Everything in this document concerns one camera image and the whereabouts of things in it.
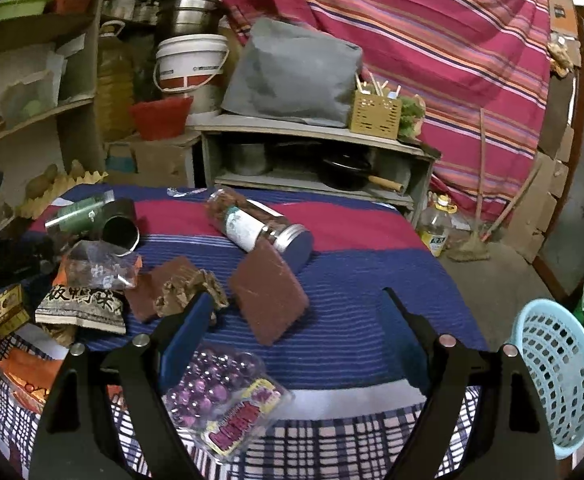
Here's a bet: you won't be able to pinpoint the cardboard box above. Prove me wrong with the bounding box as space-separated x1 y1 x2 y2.
104 132 201 189

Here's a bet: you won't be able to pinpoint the blue and red striped blanket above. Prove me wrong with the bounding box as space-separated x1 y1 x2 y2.
19 182 490 396

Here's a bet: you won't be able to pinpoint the wooden corner shelf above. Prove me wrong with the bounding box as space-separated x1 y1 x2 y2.
0 0 114 171

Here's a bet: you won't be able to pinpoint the orange snack packet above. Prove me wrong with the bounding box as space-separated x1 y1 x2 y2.
0 344 123 413

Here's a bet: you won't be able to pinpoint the light blue plastic basket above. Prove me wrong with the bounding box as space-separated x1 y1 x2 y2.
509 298 584 461

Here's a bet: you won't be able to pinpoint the brown paper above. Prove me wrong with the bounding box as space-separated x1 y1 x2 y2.
154 269 231 329

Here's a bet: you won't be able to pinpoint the grey wooden shelf unit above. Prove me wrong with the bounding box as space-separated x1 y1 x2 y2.
191 114 443 227

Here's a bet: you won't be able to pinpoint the steel pot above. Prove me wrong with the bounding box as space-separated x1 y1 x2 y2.
156 0 224 44

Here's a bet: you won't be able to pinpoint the yellow printed box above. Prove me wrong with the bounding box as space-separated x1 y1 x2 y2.
0 284 32 342

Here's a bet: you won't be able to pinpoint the clear blister tray purple balls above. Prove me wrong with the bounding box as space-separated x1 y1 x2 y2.
164 344 296 462

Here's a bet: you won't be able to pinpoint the ginger root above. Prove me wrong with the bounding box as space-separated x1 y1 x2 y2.
546 39 576 77

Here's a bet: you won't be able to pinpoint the yellow chopstick holder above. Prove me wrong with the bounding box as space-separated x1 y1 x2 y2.
347 72 403 141

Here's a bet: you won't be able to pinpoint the green metal can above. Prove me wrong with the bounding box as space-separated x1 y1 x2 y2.
45 195 119 234

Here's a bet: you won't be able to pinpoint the black pan with wooden handle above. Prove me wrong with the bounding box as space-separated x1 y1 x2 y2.
319 154 409 194

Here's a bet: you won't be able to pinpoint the large oil jug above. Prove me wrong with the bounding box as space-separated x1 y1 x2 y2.
94 20 136 142

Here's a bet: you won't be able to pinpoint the clear jar with blue lid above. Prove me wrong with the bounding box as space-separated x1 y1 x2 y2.
206 187 316 272

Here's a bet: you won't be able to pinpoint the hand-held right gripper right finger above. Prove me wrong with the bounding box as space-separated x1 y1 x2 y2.
379 287 559 480

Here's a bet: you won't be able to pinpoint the red plastic basket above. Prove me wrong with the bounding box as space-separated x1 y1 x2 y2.
129 95 194 141

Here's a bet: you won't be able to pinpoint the green plastic basin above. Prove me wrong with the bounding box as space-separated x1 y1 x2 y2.
0 0 53 24

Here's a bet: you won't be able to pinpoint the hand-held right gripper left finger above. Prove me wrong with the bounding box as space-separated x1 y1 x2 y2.
29 291 218 480

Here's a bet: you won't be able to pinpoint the green leafy vegetable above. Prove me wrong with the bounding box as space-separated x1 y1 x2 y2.
397 95 426 139

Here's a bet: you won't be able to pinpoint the black tin can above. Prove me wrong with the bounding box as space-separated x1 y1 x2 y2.
100 198 141 252

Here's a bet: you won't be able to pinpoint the plaid cloth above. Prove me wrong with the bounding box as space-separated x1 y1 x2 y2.
0 332 488 480

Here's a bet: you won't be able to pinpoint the white and orange snack bag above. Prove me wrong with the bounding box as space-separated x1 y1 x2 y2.
34 240 144 336

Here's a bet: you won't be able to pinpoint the straw broom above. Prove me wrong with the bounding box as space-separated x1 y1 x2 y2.
446 107 544 262

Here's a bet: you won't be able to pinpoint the oil bottle with yellow cap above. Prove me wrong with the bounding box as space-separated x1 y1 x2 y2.
418 194 459 258

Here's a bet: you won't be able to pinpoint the white plastic bucket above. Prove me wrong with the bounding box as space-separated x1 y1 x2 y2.
152 34 231 112

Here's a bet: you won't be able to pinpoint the yellow egg tray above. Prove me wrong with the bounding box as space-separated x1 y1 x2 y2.
14 169 109 220

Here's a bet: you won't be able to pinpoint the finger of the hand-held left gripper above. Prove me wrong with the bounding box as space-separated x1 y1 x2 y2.
0 234 57 282

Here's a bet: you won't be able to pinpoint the large brown scouring pad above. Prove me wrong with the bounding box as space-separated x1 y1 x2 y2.
227 237 311 347

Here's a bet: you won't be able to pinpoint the grey fabric bag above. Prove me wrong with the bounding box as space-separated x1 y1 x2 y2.
220 17 364 129

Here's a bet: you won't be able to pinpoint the small metal pot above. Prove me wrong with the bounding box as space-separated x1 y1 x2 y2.
226 142 274 177

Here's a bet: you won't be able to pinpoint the red striped curtain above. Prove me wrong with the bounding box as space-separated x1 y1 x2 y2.
216 0 553 223

